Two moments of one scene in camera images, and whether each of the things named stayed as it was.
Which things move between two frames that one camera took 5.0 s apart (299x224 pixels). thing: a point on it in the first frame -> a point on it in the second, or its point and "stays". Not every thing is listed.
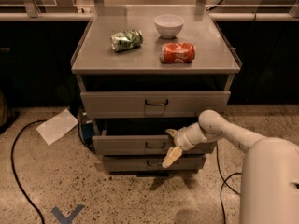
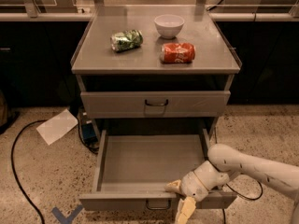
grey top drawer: x=151 y=105 stays
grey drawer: x=137 y=145 -> x=158 y=197
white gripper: x=181 y=139 -> x=192 y=186
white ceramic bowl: x=168 y=25 stays
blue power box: x=88 y=132 stays
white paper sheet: x=57 y=126 stays
